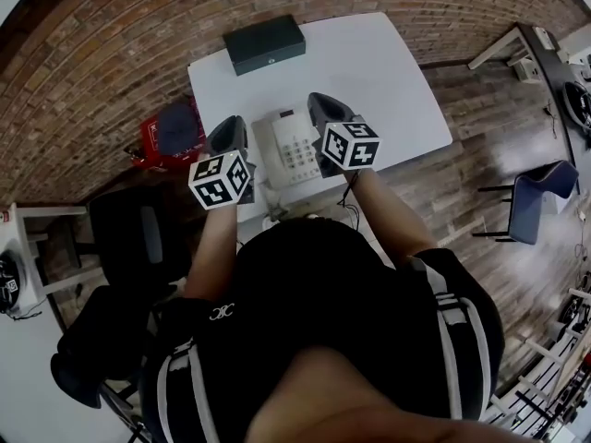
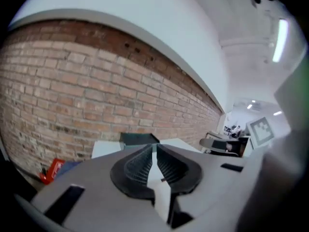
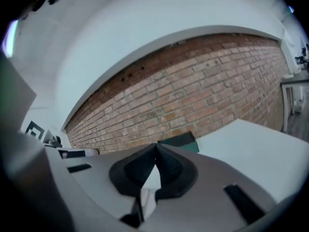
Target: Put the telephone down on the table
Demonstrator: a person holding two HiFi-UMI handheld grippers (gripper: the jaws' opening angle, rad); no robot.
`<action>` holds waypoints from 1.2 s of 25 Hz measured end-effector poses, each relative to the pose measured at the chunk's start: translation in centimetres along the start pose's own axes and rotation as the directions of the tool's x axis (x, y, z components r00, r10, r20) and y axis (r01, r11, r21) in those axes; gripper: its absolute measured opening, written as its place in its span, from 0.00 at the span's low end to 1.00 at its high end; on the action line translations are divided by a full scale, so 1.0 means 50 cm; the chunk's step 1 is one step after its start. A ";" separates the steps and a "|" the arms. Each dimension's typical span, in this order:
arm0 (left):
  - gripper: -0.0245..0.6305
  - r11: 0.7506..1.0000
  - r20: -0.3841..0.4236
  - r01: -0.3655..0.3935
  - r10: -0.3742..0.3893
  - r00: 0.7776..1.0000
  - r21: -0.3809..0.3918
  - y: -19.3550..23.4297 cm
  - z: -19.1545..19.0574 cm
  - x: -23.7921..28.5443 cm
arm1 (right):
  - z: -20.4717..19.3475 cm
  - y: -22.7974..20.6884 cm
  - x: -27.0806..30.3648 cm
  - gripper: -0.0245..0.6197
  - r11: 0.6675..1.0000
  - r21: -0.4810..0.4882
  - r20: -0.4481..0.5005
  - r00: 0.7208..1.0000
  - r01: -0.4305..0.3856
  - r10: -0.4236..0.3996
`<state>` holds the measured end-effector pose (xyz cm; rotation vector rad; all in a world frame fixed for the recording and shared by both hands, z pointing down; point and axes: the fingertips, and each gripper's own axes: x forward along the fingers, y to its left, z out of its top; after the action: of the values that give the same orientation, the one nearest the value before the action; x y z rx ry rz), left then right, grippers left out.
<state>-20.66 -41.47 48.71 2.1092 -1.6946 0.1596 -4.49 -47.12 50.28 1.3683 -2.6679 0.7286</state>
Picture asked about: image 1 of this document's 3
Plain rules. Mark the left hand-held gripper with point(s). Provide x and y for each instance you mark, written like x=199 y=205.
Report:
x=219 y=178

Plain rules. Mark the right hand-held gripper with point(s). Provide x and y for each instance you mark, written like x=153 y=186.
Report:
x=351 y=146

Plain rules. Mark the white curved plastic object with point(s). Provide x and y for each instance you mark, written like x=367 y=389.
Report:
x=263 y=150

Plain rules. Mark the white desk telephone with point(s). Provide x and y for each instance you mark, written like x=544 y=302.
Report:
x=297 y=152

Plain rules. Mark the person's right forearm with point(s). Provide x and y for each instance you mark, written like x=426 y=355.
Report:
x=392 y=219

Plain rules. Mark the person's left forearm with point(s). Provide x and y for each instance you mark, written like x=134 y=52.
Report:
x=214 y=252

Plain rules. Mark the red fire equipment box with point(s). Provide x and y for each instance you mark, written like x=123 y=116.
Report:
x=150 y=141

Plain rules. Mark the black office chair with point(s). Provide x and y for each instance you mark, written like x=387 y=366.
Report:
x=138 y=233

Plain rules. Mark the dark green metal box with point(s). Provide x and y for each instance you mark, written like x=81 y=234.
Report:
x=263 y=44

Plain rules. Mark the person's black shirt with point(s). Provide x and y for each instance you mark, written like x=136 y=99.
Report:
x=323 y=293

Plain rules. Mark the small white box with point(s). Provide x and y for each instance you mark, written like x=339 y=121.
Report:
x=526 y=69

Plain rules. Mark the blue chair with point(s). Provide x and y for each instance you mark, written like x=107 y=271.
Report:
x=535 y=201

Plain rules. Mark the white side table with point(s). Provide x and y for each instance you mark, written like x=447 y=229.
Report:
x=37 y=256

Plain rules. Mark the black padded chair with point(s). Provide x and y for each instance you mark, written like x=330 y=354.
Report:
x=97 y=349

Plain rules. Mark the black desk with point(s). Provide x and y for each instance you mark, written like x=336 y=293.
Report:
x=554 y=72

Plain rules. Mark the round black device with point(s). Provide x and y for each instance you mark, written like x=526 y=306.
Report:
x=579 y=106
x=9 y=282

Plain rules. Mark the person's head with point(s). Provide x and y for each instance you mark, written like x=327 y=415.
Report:
x=369 y=399

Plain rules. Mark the white metal rack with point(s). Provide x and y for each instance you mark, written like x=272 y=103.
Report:
x=549 y=376

